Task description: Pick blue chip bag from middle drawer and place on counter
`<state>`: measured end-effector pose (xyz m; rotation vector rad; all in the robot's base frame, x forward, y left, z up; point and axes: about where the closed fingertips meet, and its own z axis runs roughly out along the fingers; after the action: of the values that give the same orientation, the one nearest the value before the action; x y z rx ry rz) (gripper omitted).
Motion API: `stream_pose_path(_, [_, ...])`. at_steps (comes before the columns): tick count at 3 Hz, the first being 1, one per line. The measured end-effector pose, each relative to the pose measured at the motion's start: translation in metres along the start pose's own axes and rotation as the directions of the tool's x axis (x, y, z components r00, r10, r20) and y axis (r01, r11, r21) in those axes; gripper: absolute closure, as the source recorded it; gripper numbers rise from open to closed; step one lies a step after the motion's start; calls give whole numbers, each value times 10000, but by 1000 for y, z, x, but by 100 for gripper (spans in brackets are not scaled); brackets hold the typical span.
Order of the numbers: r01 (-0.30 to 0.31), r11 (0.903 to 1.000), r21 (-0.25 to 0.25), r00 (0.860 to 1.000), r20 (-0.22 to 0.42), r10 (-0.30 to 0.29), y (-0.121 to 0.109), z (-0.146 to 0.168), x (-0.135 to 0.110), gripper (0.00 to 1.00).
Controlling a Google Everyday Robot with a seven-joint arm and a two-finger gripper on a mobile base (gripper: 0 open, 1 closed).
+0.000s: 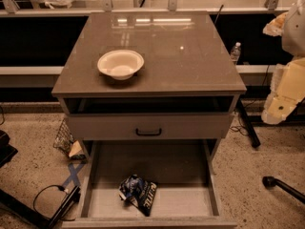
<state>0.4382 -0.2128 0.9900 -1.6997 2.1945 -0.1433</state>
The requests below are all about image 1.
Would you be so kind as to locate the closed top drawer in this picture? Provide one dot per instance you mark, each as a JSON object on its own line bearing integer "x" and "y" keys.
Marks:
{"x": 174, "y": 126}

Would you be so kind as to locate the blue tape cross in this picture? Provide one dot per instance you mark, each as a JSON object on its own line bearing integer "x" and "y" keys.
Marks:
{"x": 73, "y": 176}

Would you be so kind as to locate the blue chip bag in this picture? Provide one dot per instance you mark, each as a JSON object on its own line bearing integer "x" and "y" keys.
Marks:
{"x": 139, "y": 192}

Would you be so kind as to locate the black chair leg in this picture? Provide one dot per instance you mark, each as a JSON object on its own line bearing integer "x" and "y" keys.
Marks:
{"x": 270, "y": 182}

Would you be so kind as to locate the black stand leg left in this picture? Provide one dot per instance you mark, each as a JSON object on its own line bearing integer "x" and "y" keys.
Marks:
{"x": 30, "y": 215}

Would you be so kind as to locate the white bowl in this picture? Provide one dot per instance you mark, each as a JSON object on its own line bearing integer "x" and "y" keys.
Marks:
{"x": 120, "y": 64}

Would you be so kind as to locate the black box at left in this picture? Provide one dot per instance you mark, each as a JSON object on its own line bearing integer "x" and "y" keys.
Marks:
{"x": 7, "y": 152}

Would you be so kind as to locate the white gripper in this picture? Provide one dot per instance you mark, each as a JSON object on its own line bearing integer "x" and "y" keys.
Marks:
{"x": 294, "y": 32}

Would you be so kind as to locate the grey drawer cabinet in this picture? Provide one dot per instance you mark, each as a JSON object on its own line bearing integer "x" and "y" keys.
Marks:
{"x": 186, "y": 70}

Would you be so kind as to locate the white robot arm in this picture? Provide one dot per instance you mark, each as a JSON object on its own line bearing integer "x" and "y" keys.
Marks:
{"x": 293, "y": 37}

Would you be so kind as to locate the black drawer handle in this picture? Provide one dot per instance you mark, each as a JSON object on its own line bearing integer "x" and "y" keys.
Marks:
{"x": 148, "y": 133}

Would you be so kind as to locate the clear water bottle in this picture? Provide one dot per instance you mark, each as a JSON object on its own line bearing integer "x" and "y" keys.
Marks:
{"x": 235, "y": 52}

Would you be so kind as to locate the black table leg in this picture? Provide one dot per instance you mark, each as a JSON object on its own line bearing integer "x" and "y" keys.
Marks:
{"x": 248, "y": 125}

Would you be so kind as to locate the open middle drawer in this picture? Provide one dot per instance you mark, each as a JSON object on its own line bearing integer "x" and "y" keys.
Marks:
{"x": 184, "y": 196}

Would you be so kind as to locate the wire mesh basket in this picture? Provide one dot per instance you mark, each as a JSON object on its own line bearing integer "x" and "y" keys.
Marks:
{"x": 67, "y": 144}

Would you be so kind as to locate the metal railing shelf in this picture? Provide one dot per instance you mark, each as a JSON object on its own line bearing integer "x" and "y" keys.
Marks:
{"x": 190, "y": 0}

